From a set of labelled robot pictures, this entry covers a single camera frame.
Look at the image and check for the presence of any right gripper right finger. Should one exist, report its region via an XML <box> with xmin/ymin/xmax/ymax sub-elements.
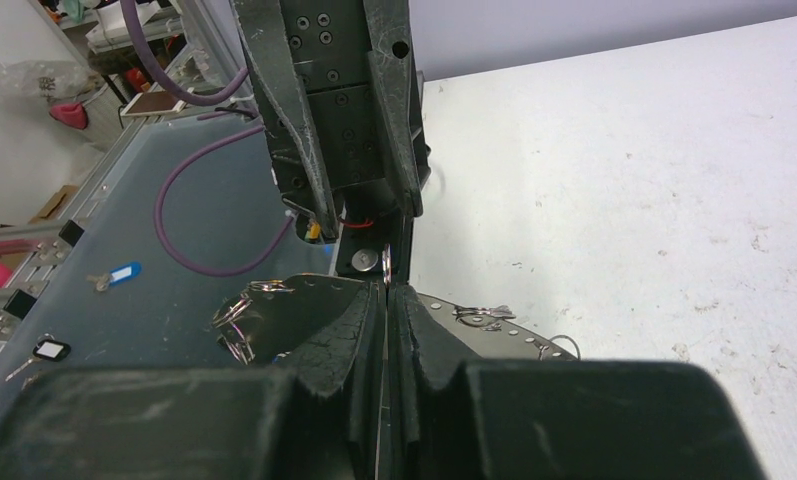
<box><xmin>387</xmin><ymin>285</ymin><xmax>765</xmax><ymax>479</ymax></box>

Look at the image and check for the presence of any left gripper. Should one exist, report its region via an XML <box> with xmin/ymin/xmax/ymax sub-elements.
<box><xmin>231</xmin><ymin>0</ymin><xmax>430</xmax><ymax>238</ymax></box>

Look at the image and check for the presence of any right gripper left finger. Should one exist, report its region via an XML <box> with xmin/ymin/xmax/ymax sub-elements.
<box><xmin>0</xmin><ymin>276</ymin><xmax>389</xmax><ymax>480</ymax></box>

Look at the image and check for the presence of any metal key ring plate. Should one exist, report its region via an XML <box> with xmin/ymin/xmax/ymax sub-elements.
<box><xmin>212</xmin><ymin>273</ymin><xmax>582</xmax><ymax>382</ymax></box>

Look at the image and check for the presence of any smartphone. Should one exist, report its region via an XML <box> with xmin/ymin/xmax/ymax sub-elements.
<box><xmin>119</xmin><ymin>91</ymin><xmax>187</xmax><ymax>118</ymax></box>

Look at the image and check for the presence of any blue tagged key on floor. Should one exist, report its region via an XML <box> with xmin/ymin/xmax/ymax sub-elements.
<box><xmin>86</xmin><ymin>262</ymin><xmax>142</xmax><ymax>293</ymax></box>

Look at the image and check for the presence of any pink object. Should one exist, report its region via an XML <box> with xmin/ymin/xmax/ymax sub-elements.
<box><xmin>49</xmin><ymin>102</ymin><xmax>89</xmax><ymax>130</ymax></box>

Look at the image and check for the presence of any black tagged key on floor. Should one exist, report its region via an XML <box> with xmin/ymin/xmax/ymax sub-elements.
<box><xmin>5</xmin><ymin>338</ymin><xmax>72</xmax><ymax>382</ymax></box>

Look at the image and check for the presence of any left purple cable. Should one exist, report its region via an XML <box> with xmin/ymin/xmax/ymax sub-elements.
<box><xmin>119</xmin><ymin>0</ymin><xmax>297</xmax><ymax>278</ymax></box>

